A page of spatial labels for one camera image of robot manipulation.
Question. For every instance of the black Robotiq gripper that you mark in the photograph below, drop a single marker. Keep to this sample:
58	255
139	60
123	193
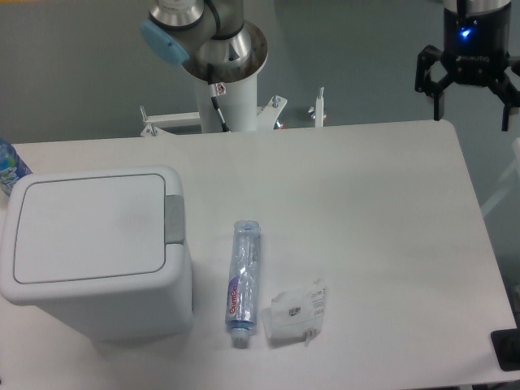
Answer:
476	38

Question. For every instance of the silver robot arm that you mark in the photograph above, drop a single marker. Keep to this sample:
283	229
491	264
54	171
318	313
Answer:
223	53

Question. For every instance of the grey trash can push button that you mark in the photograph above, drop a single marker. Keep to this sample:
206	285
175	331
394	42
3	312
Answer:
174	219

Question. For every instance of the white plastic trash can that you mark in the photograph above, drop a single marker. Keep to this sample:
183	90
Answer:
88	248

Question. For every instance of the black device at table edge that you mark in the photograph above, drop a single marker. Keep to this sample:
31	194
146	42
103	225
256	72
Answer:
506	345

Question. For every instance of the crumpled clear plastic bag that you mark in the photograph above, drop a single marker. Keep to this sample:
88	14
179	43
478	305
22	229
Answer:
295	316

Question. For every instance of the crushed clear plastic bottle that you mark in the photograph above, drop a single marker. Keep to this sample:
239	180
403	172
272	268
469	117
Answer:
243	282

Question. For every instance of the blue labelled drink bottle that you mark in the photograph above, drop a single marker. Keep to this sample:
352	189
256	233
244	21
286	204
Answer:
13	167

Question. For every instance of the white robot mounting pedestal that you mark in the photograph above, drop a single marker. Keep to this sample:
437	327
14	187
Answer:
222	107

